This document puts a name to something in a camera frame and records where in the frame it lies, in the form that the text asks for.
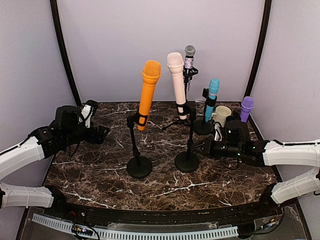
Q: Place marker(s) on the black enclosure frame post left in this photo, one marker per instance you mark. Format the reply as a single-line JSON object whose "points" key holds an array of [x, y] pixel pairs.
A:
{"points": [[63, 51]]}

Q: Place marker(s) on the pink microphone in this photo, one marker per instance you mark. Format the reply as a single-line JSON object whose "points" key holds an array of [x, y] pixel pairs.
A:
{"points": [[175, 64]]}

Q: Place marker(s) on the white slotted cable duct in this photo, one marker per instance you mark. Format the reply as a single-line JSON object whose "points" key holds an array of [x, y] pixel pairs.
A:
{"points": [[123, 231]]}

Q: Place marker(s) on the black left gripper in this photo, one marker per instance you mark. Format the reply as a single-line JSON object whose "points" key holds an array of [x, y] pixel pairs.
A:
{"points": [[100, 136]]}

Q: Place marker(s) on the black round-base stand, blue mic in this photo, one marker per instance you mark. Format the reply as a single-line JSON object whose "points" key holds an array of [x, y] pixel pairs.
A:
{"points": [[201, 127]]}

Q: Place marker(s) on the black table edge rail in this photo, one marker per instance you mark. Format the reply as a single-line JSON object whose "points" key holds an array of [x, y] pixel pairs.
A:
{"points": [[239, 215]]}

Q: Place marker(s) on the glitter silver microphone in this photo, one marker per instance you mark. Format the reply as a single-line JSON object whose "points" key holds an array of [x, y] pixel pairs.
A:
{"points": [[189, 71]]}

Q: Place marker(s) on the black enclosure frame post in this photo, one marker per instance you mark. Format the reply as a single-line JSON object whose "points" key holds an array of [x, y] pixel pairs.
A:
{"points": [[63, 51], [259, 47]]}

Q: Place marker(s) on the black round-base stand, purple mic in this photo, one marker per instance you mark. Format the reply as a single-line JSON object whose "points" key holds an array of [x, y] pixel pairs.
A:
{"points": [[236, 114]]}

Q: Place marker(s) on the orange microphone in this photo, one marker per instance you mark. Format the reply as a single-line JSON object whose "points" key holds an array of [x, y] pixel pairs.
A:
{"points": [[150, 75]]}

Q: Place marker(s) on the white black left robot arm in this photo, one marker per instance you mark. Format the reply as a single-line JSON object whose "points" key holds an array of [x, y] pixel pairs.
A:
{"points": [[71, 126]]}

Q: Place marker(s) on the black round-base stand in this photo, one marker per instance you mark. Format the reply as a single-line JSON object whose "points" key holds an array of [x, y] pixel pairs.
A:
{"points": [[201, 127], [236, 114], [186, 161], [138, 167]]}

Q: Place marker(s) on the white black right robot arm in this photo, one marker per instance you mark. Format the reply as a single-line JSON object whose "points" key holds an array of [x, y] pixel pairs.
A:
{"points": [[237, 144]]}

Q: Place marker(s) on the light blue microphone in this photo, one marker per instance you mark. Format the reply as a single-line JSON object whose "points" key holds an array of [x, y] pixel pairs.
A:
{"points": [[211, 98]]}

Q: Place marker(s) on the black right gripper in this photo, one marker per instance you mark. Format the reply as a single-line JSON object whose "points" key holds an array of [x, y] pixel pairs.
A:
{"points": [[208, 142]]}

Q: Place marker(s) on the small circuit board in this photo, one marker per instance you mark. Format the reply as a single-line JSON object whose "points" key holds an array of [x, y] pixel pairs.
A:
{"points": [[79, 230]]}

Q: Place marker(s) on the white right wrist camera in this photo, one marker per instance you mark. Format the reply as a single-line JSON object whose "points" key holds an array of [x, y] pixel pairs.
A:
{"points": [[218, 136]]}

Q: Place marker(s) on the black enclosure frame post right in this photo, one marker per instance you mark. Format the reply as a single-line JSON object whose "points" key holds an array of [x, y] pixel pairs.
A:
{"points": [[259, 47]]}

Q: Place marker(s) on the black tripod microphone stand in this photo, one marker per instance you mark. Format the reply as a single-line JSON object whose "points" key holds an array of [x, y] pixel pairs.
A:
{"points": [[179, 121]]}

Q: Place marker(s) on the cream ceramic mug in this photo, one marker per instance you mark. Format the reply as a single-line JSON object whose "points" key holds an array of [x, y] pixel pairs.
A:
{"points": [[220, 114]]}

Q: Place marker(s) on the dark blue ceramic mug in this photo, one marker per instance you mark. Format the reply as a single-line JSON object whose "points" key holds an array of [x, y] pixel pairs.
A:
{"points": [[230, 118]]}

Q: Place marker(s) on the purple microphone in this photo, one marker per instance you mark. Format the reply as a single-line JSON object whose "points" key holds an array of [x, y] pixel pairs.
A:
{"points": [[246, 106]]}

